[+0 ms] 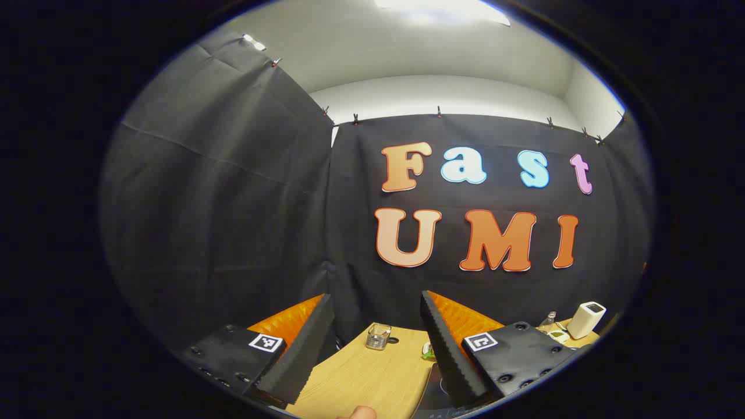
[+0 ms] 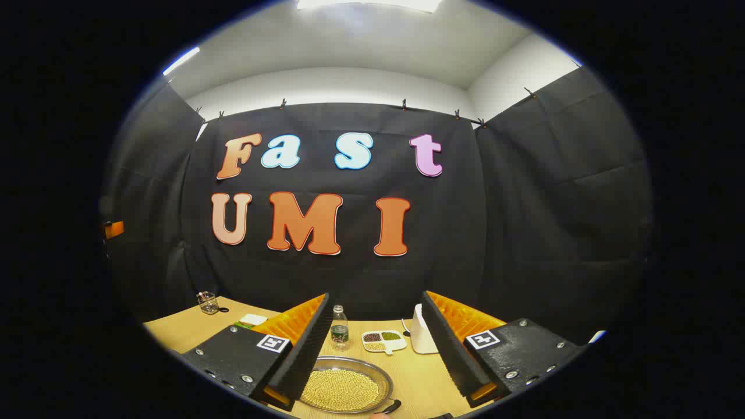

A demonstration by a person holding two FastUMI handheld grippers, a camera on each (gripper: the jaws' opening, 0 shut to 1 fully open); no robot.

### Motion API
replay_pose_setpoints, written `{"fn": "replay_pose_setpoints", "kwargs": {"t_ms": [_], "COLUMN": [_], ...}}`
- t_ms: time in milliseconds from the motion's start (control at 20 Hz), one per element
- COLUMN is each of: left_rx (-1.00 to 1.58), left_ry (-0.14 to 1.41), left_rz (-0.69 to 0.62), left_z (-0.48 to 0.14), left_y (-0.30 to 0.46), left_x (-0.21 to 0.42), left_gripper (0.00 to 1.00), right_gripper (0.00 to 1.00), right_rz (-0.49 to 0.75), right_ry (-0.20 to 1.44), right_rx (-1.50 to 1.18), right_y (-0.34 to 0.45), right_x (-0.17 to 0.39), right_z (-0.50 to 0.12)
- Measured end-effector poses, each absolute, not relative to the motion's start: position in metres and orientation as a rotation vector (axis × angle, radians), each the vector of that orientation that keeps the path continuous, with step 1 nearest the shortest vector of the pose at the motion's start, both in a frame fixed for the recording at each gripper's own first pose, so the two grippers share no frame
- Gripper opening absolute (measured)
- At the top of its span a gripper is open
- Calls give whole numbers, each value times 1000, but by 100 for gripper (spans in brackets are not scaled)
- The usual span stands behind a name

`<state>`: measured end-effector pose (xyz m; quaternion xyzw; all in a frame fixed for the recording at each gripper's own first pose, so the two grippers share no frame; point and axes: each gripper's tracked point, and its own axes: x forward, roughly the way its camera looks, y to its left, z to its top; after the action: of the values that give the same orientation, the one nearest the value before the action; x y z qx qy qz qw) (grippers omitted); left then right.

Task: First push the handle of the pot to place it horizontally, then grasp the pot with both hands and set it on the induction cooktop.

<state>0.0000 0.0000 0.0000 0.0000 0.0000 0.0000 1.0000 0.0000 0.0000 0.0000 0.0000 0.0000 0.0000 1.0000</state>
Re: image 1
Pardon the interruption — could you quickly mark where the metal wire basket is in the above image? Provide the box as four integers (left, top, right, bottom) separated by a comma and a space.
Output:
366, 323, 392, 351

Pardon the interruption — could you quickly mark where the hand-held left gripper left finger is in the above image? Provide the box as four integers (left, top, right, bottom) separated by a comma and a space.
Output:
179, 293, 337, 406

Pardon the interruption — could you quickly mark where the ceiling light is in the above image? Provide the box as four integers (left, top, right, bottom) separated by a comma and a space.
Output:
372, 0, 512, 27

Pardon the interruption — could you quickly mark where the white box-shaped appliance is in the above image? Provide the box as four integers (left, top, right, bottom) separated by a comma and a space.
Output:
566, 301, 607, 340

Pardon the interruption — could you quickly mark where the black induction cooktop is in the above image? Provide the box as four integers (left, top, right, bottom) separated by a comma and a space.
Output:
414, 364, 466, 419

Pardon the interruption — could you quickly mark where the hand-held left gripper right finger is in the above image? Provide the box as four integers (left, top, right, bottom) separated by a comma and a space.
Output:
420, 290, 586, 409

